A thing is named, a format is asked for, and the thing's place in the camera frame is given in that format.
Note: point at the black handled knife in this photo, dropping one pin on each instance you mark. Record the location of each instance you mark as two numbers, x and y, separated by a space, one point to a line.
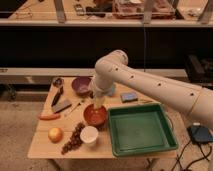
57 96

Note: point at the yellow apple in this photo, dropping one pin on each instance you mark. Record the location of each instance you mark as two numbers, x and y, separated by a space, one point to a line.
55 135

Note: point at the blue plastic cup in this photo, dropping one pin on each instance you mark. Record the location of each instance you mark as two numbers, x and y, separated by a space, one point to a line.
112 90

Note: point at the wooden table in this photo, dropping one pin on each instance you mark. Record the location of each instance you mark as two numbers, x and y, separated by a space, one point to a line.
42 147

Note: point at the orange-brown bowl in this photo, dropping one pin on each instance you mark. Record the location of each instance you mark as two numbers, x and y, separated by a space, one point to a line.
95 117

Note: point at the thin metal skewer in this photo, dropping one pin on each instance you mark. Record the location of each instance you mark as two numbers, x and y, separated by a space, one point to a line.
74 108

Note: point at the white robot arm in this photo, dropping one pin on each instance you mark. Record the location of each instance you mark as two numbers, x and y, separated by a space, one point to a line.
192 100

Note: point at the black power box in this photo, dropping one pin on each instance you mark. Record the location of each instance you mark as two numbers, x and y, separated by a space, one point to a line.
199 134

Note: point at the purple bowl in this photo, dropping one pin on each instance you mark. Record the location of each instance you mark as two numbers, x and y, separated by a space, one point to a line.
81 85

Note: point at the green plastic tray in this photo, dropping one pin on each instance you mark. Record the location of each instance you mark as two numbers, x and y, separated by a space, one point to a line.
137 130

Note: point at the blue sponge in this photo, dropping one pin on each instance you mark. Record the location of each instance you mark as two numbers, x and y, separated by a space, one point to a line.
129 97

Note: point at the bunch of dark grapes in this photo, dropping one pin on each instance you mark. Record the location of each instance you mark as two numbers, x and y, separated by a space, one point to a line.
74 138

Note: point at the white cup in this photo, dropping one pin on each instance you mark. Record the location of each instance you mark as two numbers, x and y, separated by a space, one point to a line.
89 135

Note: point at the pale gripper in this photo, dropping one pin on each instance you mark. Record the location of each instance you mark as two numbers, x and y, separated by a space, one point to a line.
98 102

